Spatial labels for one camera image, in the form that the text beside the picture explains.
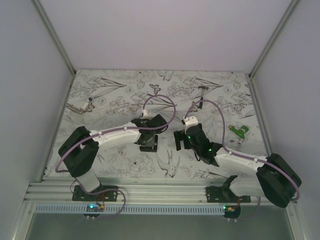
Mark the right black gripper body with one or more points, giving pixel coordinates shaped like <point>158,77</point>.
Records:
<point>197,151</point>

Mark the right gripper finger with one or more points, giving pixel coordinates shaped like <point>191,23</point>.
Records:
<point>187,145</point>
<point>179,136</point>

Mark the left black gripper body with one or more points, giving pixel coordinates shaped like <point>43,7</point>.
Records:
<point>142,142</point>

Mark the black fuse box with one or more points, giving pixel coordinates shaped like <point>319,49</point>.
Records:
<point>151,146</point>

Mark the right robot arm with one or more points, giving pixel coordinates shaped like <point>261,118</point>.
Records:
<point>271,177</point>

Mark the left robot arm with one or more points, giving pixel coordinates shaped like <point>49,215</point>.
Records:
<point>79,151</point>

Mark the small hammer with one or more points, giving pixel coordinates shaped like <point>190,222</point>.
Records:
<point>203,89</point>

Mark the green connector part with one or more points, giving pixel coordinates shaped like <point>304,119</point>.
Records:
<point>240,132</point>

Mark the floral patterned mat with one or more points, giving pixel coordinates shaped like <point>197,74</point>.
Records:
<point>120,96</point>

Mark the metal latch with blue knob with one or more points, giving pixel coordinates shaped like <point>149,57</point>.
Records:
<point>87,107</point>

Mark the right controller board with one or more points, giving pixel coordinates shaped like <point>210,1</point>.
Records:
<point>231,212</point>

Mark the controller board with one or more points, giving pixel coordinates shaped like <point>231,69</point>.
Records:
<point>93,211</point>
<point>231,212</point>

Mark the left controller board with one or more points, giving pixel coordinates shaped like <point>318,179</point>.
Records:
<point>93,211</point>

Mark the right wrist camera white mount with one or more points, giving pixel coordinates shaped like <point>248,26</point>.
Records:
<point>190,121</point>

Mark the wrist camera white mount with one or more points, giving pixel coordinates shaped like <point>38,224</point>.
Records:
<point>145,113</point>
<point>190,121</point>

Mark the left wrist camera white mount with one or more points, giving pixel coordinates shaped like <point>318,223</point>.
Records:
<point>145,113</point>

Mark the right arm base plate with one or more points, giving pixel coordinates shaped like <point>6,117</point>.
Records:
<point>215,193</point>

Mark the aluminium rail frame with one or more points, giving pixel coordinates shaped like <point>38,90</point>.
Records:
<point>137,190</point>

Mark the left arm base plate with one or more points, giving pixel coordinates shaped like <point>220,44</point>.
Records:
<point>110,196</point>

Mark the slotted cable duct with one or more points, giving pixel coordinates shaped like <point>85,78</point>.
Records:
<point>133,209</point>

